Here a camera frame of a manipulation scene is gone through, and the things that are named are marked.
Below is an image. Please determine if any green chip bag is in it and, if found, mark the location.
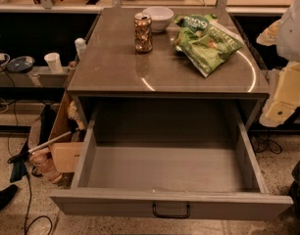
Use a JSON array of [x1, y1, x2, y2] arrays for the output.
[[174, 14, 244, 77]]

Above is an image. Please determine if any black floor cable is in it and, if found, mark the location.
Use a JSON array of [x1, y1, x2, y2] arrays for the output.
[[23, 173, 54, 235]]

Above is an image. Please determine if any black shoe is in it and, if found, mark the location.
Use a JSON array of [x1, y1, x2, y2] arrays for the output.
[[0, 184, 19, 211]]

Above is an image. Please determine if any white tube stick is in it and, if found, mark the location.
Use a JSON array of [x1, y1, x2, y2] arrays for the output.
[[28, 131, 72, 154]]

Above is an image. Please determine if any orange soda can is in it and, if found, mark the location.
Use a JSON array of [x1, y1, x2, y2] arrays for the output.
[[134, 12, 153, 53]]

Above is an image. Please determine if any white paper cup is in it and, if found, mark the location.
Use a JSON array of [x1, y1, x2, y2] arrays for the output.
[[44, 52, 63, 73]]

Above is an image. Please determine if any black drawer handle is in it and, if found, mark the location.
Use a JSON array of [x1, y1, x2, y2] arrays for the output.
[[152, 204, 191, 219]]

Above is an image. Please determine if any white bowl on shelf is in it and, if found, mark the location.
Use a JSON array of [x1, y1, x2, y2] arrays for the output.
[[0, 53, 10, 71]]

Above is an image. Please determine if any white ceramic bowl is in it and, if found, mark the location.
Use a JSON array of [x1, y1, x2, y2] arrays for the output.
[[144, 6, 174, 32]]

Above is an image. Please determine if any cardboard box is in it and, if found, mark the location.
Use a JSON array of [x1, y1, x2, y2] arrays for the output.
[[50, 92, 82, 173]]

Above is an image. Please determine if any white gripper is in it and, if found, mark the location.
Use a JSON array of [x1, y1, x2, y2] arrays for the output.
[[256, 0, 300, 127]]

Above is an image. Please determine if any white plastic bottle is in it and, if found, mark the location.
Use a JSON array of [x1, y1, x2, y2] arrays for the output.
[[75, 38, 86, 60]]

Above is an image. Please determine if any clear plastic bag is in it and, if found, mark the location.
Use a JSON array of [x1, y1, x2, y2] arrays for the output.
[[29, 148, 62, 184]]

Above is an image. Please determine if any grey open top drawer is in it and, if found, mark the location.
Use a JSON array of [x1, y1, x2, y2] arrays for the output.
[[51, 98, 292, 220]]

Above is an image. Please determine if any grey cabinet counter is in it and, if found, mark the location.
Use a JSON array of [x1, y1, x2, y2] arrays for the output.
[[68, 8, 269, 102]]

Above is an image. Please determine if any grey round dish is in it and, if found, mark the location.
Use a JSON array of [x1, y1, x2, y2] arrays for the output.
[[7, 56, 34, 73]]

